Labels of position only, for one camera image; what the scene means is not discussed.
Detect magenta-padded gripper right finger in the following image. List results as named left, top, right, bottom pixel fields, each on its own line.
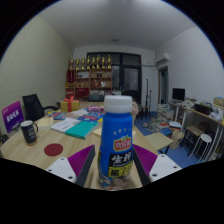
left=133, top=143, right=183, bottom=187

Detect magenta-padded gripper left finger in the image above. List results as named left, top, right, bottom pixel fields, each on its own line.
left=45, top=144, right=97, bottom=188

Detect blue white-capped drink bottle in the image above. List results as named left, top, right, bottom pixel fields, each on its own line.
left=97, top=95, right=135, bottom=191

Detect flat round red coaster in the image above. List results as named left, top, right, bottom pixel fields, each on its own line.
left=43, top=143, right=64, bottom=157

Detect small wooden side table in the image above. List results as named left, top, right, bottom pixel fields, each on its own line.
left=144, top=132, right=174, bottom=155

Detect teal book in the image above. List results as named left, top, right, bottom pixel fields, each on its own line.
left=64, top=120, right=100, bottom=140

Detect black mug white inside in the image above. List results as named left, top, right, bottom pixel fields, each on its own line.
left=20, top=119, right=39, bottom=145

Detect tan notebook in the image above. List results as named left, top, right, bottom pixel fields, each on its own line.
left=92, top=126, right=103, bottom=138
left=36, top=115, right=54, bottom=128

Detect white round stool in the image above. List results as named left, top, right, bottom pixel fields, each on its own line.
left=189, top=133, right=213, bottom=163

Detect yellow gift box red ribbon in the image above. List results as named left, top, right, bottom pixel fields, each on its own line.
left=59, top=95, right=81, bottom=113

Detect pink flowers in white pot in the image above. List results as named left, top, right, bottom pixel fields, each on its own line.
left=131, top=101, right=139, bottom=126

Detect black office chair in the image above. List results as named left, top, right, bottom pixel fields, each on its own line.
left=21, top=93, right=59, bottom=123

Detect cluttered wooden side desk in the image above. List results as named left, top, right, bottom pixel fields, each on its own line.
left=169, top=99, right=224, bottom=161

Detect purple sign board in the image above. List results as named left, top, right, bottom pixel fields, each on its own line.
left=1, top=100, right=26, bottom=134

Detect pink package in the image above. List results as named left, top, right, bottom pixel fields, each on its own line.
left=87, top=105, right=105, bottom=113

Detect black computer monitor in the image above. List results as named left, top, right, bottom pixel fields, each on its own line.
left=172, top=87, right=186, bottom=102

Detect wooden shelf unit with trophies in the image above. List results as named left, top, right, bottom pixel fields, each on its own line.
left=65, top=54, right=113, bottom=101

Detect white wall air conditioner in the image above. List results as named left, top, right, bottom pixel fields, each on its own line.
left=155, top=52, right=171, bottom=67

